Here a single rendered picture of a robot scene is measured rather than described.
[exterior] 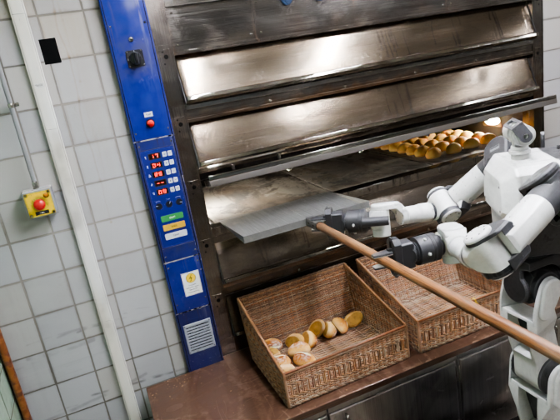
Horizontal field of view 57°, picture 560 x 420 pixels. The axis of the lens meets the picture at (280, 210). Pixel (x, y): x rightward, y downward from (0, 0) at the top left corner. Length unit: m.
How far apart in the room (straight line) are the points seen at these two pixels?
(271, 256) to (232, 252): 0.18
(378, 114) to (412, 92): 0.22
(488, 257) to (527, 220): 0.14
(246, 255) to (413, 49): 1.20
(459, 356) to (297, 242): 0.83
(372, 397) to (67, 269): 1.28
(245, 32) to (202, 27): 0.17
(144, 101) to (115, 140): 0.19
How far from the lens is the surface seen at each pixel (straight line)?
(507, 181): 1.66
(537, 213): 1.46
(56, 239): 2.13
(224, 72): 2.13
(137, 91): 2.03
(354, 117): 2.36
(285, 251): 2.32
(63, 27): 2.06
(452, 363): 2.30
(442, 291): 1.35
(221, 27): 2.16
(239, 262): 2.26
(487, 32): 2.79
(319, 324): 2.35
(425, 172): 2.62
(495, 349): 2.44
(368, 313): 2.39
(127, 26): 2.04
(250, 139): 2.16
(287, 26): 2.25
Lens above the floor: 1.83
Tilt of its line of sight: 17 degrees down
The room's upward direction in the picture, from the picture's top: 9 degrees counter-clockwise
